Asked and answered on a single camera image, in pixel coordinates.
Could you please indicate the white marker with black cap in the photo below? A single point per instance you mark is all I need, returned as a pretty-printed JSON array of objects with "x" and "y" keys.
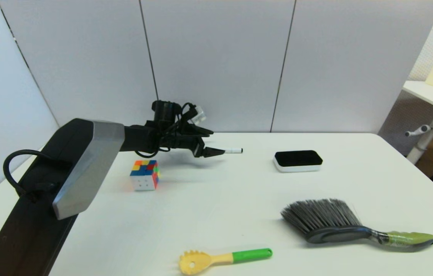
[{"x": 233, "y": 150}]

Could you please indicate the white side table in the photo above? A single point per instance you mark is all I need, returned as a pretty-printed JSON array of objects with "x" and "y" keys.
[{"x": 431, "y": 96}]

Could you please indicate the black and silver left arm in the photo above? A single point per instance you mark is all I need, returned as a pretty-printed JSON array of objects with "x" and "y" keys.
[{"x": 86, "y": 168}]

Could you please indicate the black and white board eraser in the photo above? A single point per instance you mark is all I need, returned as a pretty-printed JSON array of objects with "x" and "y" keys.
[{"x": 297, "y": 159}]

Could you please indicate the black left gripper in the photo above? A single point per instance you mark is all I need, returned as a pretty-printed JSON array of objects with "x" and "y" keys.
[{"x": 170, "y": 138}]

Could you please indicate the white connector box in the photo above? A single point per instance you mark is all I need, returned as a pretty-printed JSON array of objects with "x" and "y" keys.
[{"x": 199, "y": 115}]

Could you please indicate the multicoloured puzzle cube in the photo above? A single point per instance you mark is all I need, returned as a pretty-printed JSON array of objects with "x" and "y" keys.
[{"x": 145, "y": 175}]

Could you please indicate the black wrist camera block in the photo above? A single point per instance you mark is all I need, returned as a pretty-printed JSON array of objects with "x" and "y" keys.
[{"x": 164, "y": 111}]

